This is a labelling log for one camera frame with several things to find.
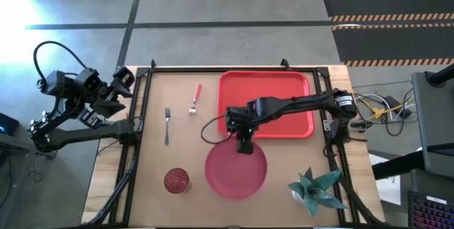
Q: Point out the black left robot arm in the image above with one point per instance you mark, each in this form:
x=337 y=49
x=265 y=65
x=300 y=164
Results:
x=88 y=133

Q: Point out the black hazard-striped floor mat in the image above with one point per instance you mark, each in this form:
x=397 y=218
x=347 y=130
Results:
x=393 y=43
x=386 y=0

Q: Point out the black metal beam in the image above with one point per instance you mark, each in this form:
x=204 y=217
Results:
x=397 y=167

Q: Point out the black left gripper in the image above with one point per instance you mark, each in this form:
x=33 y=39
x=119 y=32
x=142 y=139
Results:
x=122 y=80

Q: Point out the black pole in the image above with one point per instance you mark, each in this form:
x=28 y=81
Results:
x=441 y=75

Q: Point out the white paper sheet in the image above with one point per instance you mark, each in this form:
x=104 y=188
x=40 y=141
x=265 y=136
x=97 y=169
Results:
x=388 y=190

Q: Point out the pink round plate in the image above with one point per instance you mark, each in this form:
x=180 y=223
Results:
x=230 y=176

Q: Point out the backlit keyboard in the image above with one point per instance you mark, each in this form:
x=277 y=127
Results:
x=431 y=211

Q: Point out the black power adapter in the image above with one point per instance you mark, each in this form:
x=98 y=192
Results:
x=392 y=102

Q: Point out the red plastic tray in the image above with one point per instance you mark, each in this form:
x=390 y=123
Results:
x=283 y=90

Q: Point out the black aluminium table frame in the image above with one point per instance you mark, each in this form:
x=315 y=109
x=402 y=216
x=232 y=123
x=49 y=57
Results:
x=184 y=69

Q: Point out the red translucent plastic cup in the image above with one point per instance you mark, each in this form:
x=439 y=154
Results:
x=176 y=181

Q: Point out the all-metal iridescent fork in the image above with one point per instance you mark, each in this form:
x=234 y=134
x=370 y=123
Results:
x=166 y=133

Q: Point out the black device with blue light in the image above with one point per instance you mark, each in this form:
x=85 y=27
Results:
x=8 y=124

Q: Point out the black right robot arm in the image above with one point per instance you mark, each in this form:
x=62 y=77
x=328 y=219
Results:
x=301 y=103

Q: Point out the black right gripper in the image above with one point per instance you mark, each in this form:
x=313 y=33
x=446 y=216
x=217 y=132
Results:
x=239 y=119

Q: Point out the white plant pot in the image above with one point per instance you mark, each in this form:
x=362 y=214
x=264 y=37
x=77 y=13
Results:
x=296 y=197

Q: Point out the grey cart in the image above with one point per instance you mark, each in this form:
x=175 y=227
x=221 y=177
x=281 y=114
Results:
x=434 y=126

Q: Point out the green artificial plant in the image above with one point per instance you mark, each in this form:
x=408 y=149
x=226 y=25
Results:
x=314 y=190

